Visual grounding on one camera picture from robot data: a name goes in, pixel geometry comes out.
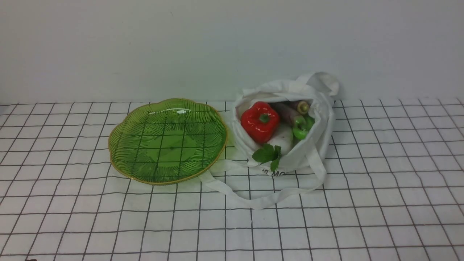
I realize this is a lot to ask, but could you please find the red bell pepper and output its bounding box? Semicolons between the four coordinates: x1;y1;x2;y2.
240;101;280;144

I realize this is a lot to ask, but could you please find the white radish with leaves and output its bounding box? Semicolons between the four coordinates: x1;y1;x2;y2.
252;124;294;176

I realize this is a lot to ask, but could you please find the white grid tablecloth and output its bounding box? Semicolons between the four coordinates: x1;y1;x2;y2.
0;98;464;261

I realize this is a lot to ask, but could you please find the green bell pepper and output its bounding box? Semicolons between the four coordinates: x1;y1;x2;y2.
292;115;315;140

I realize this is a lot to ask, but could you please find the white cloth tote bag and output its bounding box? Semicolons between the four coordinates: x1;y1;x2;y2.
199;72;340;210

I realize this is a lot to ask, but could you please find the green glass plate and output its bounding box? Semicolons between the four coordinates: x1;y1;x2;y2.
108;99;228;185

